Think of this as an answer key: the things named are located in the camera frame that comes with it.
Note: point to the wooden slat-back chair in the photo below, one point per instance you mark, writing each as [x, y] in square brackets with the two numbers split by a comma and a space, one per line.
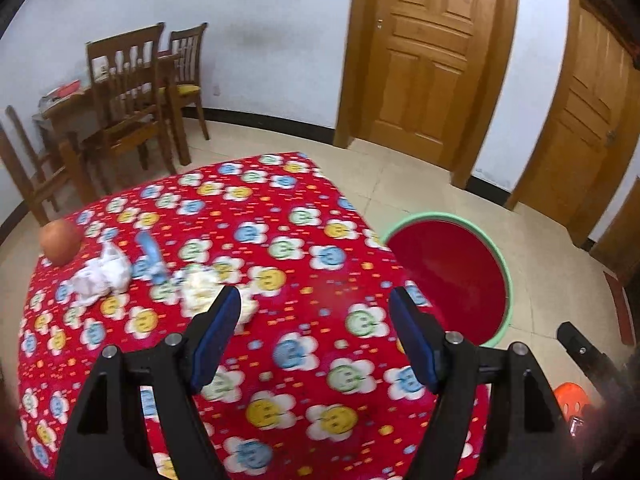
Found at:
[127, 105]

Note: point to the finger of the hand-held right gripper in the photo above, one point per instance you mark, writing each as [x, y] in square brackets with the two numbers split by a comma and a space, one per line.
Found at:
[582, 347]

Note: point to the white tissue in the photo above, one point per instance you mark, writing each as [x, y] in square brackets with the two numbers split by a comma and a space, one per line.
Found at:
[248, 307]

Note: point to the white wrapper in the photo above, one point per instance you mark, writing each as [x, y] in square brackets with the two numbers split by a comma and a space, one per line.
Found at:
[100, 272]

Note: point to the wooden door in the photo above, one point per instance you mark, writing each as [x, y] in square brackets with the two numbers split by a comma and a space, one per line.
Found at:
[575, 125]
[622, 240]
[430, 60]

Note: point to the round orange-brown fruit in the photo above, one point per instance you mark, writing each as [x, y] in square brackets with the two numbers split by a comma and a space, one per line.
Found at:
[60, 242]

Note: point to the red door mat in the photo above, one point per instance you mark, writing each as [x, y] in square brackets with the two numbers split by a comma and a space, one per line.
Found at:
[620, 307]

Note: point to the wooden chair with yellow cushion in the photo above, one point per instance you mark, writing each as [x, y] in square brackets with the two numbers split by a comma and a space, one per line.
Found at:
[185, 70]

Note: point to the wooden dining table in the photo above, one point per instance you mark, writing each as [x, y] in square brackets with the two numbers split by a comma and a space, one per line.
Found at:
[65, 107]

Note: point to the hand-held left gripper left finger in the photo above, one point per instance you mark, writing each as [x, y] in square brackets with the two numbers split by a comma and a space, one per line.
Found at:
[220, 340]

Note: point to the red bucket with green rim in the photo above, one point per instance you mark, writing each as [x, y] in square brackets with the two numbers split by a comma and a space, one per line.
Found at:
[450, 270]

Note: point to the red smiley-flower printed blanket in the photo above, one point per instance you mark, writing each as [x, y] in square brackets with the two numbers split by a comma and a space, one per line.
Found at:
[310, 220]

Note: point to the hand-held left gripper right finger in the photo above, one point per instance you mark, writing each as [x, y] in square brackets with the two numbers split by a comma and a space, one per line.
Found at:
[414, 337]

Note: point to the orange plastic stool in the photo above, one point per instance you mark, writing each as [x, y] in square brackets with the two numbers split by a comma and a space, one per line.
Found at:
[571, 396]

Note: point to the yellowish tissue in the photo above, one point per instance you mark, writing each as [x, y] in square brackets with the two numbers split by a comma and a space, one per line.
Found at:
[200, 285]

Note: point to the red item on table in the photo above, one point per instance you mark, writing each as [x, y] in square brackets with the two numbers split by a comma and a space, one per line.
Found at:
[66, 91]

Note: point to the blue wrapper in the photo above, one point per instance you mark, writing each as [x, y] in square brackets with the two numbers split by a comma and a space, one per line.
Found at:
[150, 255]

